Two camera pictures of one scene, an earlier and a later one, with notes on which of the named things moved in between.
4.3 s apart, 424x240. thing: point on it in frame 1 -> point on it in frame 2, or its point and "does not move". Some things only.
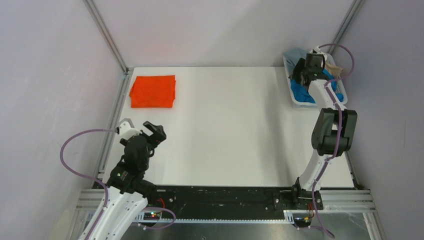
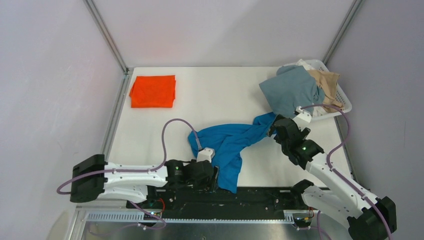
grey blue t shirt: [292, 56] -> [293, 87]
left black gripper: [159, 135] -> [209, 183]
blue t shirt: [300, 92] -> [228, 141]
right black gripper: [300, 66] -> [304, 132]
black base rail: [232, 202] does not move
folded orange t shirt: [153, 91] does not move
